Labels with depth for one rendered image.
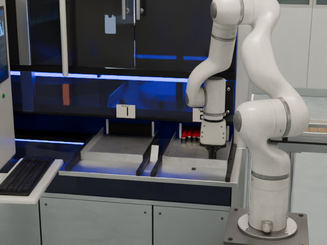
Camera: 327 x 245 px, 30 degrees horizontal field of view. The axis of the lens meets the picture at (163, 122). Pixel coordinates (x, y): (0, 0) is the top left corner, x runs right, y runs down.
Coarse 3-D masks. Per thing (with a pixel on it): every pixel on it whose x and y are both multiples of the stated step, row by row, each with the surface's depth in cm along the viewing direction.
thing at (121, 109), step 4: (116, 108) 269; (120, 108) 269; (124, 108) 269; (128, 108) 268; (132, 108) 268; (116, 112) 270; (120, 112) 270; (124, 112) 269; (128, 112) 269; (132, 112) 269; (116, 116) 270; (120, 116) 270; (124, 116) 270; (128, 116) 269; (132, 116) 269
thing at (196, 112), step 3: (195, 108) 263; (198, 108) 263; (201, 108) 263; (195, 111) 263; (198, 111) 263; (195, 114) 264; (198, 114) 264; (201, 114) 263; (195, 117) 264; (198, 117) 264; (201, 117) 264; (195, 120) 265; (198, 120) 264; (201, 120) 264
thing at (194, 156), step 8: (232, 136) 269; (168, 144) 258; (176, 144) 268; (168, 152) 257; (176, 152) 259; (184, 152) 259; (192, 152) 259; (200, 152) 259; (208, 152) 259; (224, 152) 259; (168, 160) 244; (176, 160) 244; (184, 160) 243; (192, 160) 242; (200, 160) 242; (208, 160) 241; (216, 160) 241; (224, 160) 240; (224, 168) 241
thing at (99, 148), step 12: (156, 132) 274; (96, 144) 268; (108, 144) 268; (120, 144) 268; (132, 144) 268; (144, 144) 268; (84, 156) 250; (96, 156) 249; (108, 156) 248; (120, 156) 247; (132, 156) 246; (144, 156) 249
